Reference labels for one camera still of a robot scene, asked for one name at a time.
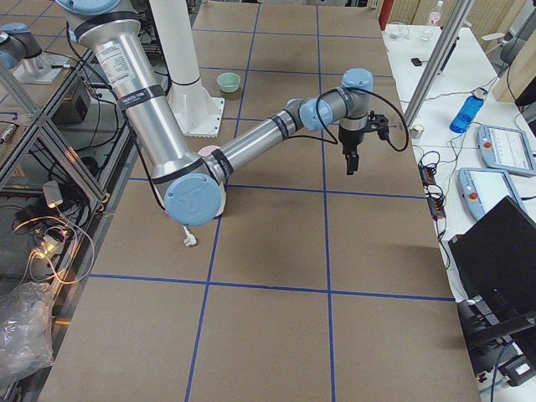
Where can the teach pendant near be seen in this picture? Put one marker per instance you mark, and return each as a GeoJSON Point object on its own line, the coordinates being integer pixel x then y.
{"type": "Point", "coordinates": [483, 188]}

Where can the green bowl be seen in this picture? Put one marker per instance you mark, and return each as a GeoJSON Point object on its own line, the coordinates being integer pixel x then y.
{"type": "Point", "coordinates": [228, 82]}

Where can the white power plug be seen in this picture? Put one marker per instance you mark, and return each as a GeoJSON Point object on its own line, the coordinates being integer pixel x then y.
{"type": "Point", "coordinates": [189, 238]}

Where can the clear plastic bag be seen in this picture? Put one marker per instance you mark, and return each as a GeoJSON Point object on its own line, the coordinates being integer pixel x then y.
{"type": "Point", "coordinates": [26, 343]}

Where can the teach pendant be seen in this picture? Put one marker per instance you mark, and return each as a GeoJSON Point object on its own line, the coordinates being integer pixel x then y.
{"type": "Point", "coordinates": [507, 149]}
{"type": "Point", "coordinates": [483, 188]}

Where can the aluminium frame post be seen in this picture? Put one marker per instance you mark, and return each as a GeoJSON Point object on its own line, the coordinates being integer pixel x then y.
{"type": "Point", "coordinates": [438, 56]}

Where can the clear plastic bottle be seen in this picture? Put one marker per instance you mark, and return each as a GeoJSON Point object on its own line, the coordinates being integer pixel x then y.
{"type": "Point", "coordinates": [435, 14]}

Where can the cream toaster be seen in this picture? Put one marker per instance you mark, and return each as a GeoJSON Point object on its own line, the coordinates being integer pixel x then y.
{"type": "Point", "coordinates": [223, 195]}

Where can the pink bowl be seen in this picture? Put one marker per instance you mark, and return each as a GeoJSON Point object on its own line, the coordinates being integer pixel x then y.
{"type": "Point", "coordinates": [207, 150]}

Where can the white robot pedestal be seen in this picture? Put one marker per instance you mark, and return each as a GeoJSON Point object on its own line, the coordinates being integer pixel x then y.
{"type": "Point", "coordinates": [196, 111]}

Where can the black laptop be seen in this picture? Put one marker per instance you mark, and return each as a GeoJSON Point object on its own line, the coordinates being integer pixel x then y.
{"type": "Point", "coordinates": [495, 259]}

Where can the blue water bottle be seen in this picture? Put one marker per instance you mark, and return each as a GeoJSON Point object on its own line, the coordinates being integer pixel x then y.
{"type": "Point", "coordinates": [471, 106]}

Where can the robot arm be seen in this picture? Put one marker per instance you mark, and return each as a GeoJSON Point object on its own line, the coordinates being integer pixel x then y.
{"type": "Point", "coordinates": [190, 184]}

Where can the teach pendant far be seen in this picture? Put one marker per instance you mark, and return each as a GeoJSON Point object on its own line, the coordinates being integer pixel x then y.
{"type": "Point", "coordinates": [507, 149]}

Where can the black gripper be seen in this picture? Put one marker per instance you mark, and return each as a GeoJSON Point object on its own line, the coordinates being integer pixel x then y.
{"type": "Point", "coordinates": [348, 141]}

